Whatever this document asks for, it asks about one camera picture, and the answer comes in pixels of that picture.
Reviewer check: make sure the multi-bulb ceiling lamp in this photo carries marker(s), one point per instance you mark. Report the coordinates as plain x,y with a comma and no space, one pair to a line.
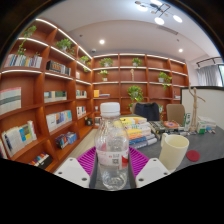
159,11

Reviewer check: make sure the small green white box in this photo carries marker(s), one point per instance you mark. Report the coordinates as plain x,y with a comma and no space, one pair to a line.
201,127

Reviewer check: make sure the window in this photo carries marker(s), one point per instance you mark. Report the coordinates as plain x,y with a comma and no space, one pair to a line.
221,74

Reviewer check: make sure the stack of colourful books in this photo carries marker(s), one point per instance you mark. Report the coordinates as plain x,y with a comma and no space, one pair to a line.
138,131

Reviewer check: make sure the chair with dark jacket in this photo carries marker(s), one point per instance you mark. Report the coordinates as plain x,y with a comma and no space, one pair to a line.
146,111

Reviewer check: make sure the clear plastic water bottle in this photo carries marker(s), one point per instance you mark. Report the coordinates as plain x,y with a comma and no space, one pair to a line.
111,150

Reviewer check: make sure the wooden artist mannequin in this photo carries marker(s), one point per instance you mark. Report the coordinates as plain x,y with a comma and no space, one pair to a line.
194,110

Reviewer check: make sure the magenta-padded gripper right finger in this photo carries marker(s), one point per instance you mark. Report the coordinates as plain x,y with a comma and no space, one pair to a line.
151,170

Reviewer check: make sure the wooden wall shelf unit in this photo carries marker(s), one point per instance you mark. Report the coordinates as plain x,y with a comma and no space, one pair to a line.
40,100

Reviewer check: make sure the black ceiling track light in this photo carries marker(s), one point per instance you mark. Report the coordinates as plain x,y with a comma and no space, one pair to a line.
208,61

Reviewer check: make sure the green and white box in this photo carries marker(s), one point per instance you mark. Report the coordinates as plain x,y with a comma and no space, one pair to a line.
187,121

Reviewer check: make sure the stack of white books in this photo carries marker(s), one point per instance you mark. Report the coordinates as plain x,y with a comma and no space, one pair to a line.
208,121

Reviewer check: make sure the ceiling air vent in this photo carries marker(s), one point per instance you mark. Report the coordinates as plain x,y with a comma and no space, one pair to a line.
167,30

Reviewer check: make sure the stack of dark books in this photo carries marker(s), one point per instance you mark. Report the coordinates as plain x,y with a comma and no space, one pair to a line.
166,126

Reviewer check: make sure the tan chair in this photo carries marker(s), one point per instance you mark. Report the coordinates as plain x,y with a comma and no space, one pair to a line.
175,113

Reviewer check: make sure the grey window curtain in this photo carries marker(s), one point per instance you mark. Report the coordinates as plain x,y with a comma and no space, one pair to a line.
207,76

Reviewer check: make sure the cream plastic cup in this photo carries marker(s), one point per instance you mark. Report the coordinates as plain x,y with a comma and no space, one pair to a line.
173,150

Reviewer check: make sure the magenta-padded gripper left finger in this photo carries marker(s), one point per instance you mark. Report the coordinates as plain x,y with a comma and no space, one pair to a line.
73,168

